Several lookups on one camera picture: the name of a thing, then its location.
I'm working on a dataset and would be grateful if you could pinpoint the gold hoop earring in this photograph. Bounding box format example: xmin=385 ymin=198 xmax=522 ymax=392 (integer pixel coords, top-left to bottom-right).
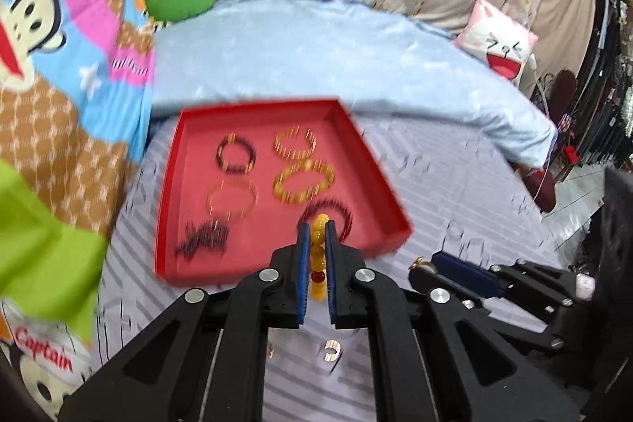
xmin=409 ymin=256 xmax=438 ymax=275
xmin=320 ymin=339 xmax=343 ymax=365

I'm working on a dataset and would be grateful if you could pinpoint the opaque yellow bead bracelet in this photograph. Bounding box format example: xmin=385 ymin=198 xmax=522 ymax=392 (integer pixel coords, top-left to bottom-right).
xmin=308 ymin=212 xmax=332 ymax=303

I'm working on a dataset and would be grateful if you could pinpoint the garnet bead strand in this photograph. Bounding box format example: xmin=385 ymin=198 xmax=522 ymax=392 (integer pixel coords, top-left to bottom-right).
xmin=175 ymin=220 xmax=229 ymax=260

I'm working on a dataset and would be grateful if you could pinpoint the dark red bead bracelet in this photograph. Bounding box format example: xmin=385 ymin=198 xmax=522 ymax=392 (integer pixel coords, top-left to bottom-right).
xmin=300 ymin=196 xmax=355 ymax=238

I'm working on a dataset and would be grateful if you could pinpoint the thin gold bangle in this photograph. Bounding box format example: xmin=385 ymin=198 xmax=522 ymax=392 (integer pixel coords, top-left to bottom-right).
xmin=206 ymin=178 xmax=259 ymax=222

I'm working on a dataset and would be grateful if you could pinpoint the translucent yellow crystal bracelet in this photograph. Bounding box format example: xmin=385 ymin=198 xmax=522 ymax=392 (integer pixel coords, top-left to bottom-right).
xmin=272 ymin=158 xmax=337 ymax=206

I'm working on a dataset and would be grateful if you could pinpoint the dark wooden bead bracelet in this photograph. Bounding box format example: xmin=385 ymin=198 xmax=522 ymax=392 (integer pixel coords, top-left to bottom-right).
xmin=214 ymin=132 xmax=258 ymax=175

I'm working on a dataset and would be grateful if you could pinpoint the braided gold cuff bracelet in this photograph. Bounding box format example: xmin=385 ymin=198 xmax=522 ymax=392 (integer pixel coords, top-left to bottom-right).
xmin=272 ymin=126 xmax=319 ymax=162

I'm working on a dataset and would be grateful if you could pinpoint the grey striped bedsheet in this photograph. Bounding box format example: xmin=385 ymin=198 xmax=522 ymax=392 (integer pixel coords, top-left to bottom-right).
xmin=91 ymin=117 xmax=556 ymax=421

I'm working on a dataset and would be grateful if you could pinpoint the dark metal chair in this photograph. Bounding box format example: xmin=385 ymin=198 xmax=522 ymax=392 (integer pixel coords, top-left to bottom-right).
xmin=521 ymin=70 xmax=577 ymax=213

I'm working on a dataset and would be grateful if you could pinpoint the red cardboard tray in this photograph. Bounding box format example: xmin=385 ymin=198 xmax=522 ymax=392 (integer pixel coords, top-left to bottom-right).
xmin=155 ymin=100 xmax=413 ymax=286

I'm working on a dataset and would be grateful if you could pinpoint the white cat face pillow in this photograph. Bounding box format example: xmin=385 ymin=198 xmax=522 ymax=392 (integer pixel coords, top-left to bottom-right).
xmin=454 ymin=0 xmax=538 ymax=87

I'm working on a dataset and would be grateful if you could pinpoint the light blue blanket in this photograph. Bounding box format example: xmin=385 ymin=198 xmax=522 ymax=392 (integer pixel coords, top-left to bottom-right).
xmin=151 ymin=0 xmax=557 ymax=167

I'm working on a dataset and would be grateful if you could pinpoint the cartoon monkey quilt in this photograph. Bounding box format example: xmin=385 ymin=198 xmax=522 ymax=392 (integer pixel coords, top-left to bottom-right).
xmin=1 ymin=0 xmax=155 ymax=421

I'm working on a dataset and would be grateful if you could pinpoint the white charging cable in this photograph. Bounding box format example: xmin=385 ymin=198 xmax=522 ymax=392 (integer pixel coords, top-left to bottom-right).
xmin=523 ymin=52 xmax=560 ymax=170

